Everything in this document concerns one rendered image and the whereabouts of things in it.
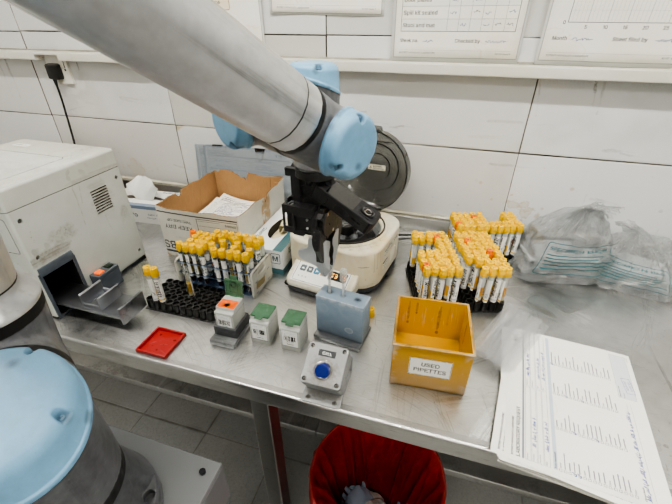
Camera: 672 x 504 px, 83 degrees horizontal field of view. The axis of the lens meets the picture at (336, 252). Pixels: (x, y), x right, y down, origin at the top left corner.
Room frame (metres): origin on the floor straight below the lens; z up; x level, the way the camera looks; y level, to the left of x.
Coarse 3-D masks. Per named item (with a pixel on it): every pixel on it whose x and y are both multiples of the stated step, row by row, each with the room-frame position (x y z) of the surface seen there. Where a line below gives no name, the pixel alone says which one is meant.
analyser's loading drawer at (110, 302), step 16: (64, 288) 0.68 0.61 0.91; (80, 288) 0.68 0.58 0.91; (96, 288) 0.65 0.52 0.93; (112, 288) 0.64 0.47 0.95; (64, 304) 0.63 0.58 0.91; (80, 304) 0.62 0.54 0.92; (96, 304) 0.62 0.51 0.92; (112, 304) 0.62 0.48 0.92; (128, 304) 0.61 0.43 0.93; (144, 304) 0.64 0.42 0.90; (128, 320) 0.59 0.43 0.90
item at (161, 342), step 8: (160, 328) 0.59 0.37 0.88; (152, 336) 0.57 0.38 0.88; (160, 336) 0.57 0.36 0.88; (168, 336) 0.57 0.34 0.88; (176, 336) 0.57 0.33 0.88; (184, 336) 0.57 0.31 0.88; (144, 344) 0.55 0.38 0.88; (152, 344) 0.55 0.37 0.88; (160, 344) 0.55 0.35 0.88; (168, 344) 0.55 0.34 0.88; (176, 344) 0.54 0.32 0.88; (144, 352) 0.52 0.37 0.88; (152, 352) 0.52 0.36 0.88; (160, 352) 0.53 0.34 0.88; (168, 352) 0.52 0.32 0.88
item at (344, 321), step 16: (336, 288) 0.60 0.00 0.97; (320, 304) 0.58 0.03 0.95; (336, 304) 0.56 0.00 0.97; (352, 304) 0.55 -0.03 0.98; (368, 304) 0.56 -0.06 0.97; (320, 320) 0.58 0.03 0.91; (336, 320) 0.56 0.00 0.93; (352, 320) 0.55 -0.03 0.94; (368, 320) 0.57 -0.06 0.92; (320, 336) 0.56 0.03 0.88; (336, 336) 0.56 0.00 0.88; (352, 336) 0.55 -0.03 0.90
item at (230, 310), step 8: (224, 296) 0.61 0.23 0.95; (224, 304) 0.58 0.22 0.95; (232, 304) 0.58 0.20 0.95; (240, 304) 0.59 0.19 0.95; (216, 312) 0.57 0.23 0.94; (224, 312) 0.56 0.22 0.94; (232, 312) 0.56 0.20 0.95; (240, 312) 0.58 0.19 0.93; (216, 320) 0.57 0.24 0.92; (224, 320) 0.56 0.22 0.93; (232, 320) 0.56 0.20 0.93; (240, 320) 0.58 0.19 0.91
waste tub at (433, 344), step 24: (408, 312) 0.57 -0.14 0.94; (432, 312) 0.56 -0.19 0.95; (456, 312) 0.55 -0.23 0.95; (408, 336) 0.56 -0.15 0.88; (432, 336) 0.56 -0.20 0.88; (456, 336) 0.55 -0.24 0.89; (408, 360) 0.45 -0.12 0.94; (432, 360) 0.44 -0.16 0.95; (456, 360) 0.43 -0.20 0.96; (408, 384) 0.45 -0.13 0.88; (432, 384) 0.44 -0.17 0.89; (456, 384) 0.43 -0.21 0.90
